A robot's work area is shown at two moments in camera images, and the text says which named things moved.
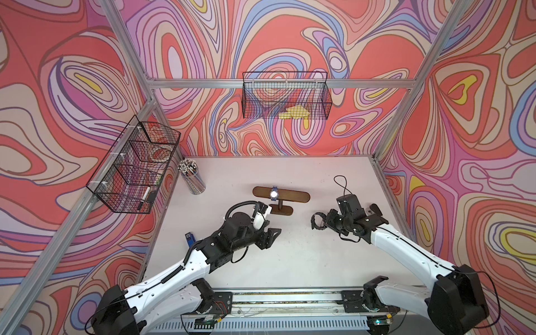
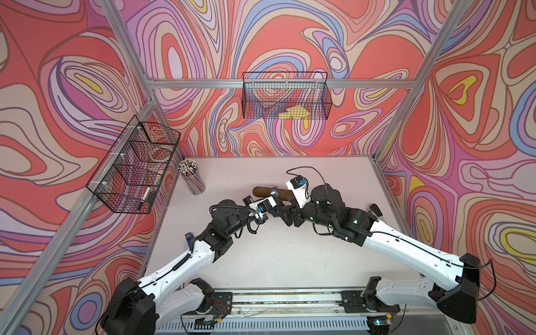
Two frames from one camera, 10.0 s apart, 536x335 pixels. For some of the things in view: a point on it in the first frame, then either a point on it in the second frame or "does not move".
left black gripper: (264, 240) -> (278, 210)
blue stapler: (190, 239) does not move
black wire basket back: (285, 95) does not move
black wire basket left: (128, 181) does not move
